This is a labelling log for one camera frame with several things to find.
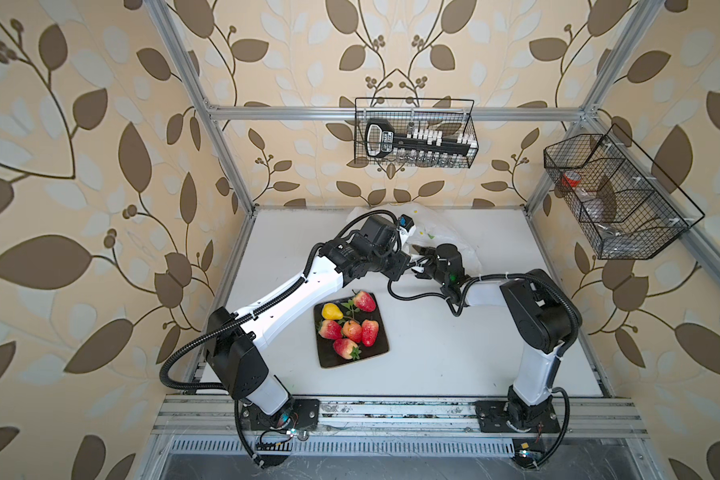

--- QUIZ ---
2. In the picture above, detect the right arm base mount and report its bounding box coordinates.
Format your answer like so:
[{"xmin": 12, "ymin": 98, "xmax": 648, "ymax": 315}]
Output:
[{"xmin": 474, "ymin": 397, "xmax": 570, "ymax": 470}]

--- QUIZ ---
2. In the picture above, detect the white plastic bag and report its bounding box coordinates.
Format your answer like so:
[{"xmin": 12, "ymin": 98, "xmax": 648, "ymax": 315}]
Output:
[{"xmin": 336, "ymin": 202, "xmax": 483, "ymax": 274}]

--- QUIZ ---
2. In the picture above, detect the side wire basket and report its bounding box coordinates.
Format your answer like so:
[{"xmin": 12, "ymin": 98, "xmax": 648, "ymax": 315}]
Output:
[{"xmin": 543, "ymin": 124, "xmax": 705, "ymax": 260}]

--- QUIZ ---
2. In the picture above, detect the yellow fake pear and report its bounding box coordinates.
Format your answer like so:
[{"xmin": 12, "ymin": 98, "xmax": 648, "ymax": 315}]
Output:
[{"xmin": 321, "ymin": 303, "xmax": 344, "ymax": 321}]

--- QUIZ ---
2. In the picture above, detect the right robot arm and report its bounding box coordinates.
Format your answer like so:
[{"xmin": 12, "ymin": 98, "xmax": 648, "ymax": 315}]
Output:
[{"xmin": 382, "ymin": 243, "xmax": 581, "ymax": 429}]

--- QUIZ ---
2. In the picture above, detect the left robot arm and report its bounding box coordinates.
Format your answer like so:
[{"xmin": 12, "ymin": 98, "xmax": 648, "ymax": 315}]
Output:
[{"xmin": 159, "ymin": 210, "xmax": 415, "ymax": 414}]

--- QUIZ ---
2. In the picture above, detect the black square plate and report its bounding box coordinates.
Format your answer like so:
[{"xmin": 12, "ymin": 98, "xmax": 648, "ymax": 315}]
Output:
[{"xmin": 313, "ymin": 291, "xmax": 389, "ymax": 369}]

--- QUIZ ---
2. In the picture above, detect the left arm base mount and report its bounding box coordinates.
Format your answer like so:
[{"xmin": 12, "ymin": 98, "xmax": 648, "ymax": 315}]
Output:
[{"xmin": 239, "ymin": 395, "xmax": 321, "ymax": 469}]

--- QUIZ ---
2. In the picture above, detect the back wire basket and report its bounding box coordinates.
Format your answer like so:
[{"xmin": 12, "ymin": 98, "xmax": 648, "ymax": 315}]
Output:
[{"xmin": 353, "ymin": 96, "xmax": 479, "ymax": 169}]

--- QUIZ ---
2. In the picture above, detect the red orange fake pear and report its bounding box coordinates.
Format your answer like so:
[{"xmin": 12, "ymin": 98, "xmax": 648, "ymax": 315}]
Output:
[{"xmin": 341, "ymin": 320, "xmax": 362, "ymax": 344}]

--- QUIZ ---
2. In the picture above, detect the green fake leaf sprig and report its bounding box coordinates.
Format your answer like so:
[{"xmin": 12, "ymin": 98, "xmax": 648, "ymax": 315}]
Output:
[{"xmin": 340, "ymin": 298, "xmax": 360, "ymax": 320}]

